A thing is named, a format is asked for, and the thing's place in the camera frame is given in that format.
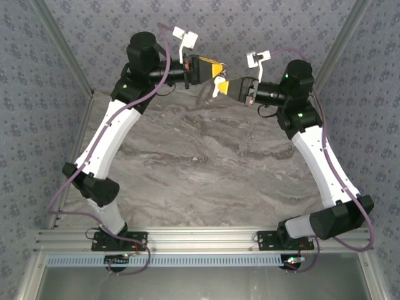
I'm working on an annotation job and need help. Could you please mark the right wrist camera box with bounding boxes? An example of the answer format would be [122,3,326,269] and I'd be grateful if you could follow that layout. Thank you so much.
[246,51,271,81]

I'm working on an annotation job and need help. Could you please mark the grey metal panel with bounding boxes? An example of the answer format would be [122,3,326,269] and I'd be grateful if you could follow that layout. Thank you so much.
[40,265,373,300]

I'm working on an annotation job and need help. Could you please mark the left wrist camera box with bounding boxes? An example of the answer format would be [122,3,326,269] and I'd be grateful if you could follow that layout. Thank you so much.
[172,26,199,63]

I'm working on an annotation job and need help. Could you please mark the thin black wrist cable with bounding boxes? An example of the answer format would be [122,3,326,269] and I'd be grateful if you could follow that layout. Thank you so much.
[257,104,279,119]
[155,83,178,98]

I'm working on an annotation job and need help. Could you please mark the aluminium table side rail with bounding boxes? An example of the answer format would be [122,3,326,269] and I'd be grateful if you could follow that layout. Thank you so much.
[46,92,96,231]
[308,92,358,228]

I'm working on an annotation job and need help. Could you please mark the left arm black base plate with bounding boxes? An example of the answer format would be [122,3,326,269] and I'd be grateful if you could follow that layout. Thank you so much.
[91,231,148,252]

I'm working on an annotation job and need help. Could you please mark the grey slotted cable duct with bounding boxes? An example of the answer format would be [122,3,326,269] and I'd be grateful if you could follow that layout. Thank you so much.
[46,253,284,268]

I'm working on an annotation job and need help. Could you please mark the aluminium lower frame bar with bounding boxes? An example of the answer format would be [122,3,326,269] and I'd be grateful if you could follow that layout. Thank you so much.
[14,251,48,300]
[357,251,390,300]

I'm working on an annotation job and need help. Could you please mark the aluminium corner post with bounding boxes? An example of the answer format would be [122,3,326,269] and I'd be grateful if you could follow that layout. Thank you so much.
[308,0,374,96]
[30,0,96,96]

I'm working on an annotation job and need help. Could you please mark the small black controller board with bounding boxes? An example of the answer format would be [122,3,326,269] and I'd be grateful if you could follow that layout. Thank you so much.
[104,254,131,266]

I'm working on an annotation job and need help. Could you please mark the wide aluminium base rail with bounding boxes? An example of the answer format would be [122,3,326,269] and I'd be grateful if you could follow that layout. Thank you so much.
[34,227,374,253]

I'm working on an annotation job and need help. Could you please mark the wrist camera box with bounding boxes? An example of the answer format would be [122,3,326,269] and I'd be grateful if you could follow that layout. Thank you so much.
[246,51,271,81]
[172,26,199,63]

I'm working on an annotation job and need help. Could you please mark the controller board with green light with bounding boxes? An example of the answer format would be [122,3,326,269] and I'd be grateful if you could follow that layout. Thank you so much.
[282,254,306,270]

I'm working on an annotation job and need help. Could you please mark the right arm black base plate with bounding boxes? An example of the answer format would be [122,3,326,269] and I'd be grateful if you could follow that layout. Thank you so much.
[256,230,314,252]

